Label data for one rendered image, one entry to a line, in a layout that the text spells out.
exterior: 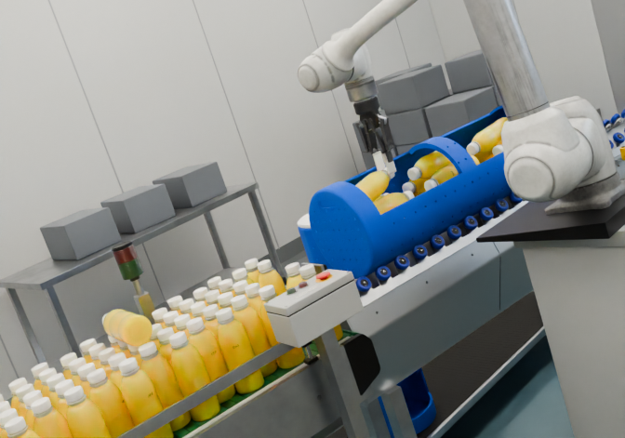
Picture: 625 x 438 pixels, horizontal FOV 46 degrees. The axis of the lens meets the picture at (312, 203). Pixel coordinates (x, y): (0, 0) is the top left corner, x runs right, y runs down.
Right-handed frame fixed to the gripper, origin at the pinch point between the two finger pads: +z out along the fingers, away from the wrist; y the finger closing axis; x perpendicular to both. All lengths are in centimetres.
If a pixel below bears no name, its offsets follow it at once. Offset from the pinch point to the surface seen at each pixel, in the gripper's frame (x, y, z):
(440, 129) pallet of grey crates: -252, 241, 50
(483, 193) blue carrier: -22.5, -13.7, 19.1
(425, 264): 6.1, -11.9, 30.2
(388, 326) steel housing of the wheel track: 27, -14, 39
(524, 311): -102, 62, 108
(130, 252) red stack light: 73, 33, -1
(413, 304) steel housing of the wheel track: 16.6, -14.2, 37.8
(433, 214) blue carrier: -0.5, -14.3, 16.9
